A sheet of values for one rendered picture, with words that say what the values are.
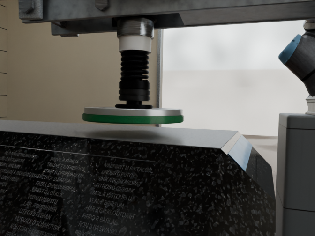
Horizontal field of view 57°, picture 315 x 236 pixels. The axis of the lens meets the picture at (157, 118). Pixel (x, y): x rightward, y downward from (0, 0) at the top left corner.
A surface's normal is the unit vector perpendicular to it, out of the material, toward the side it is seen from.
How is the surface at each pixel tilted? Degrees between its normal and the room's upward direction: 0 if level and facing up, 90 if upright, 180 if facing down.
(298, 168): 90
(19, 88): 90
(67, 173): 45
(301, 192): 90
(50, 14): 90
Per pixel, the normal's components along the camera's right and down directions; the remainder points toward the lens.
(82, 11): -0.21, 0.04
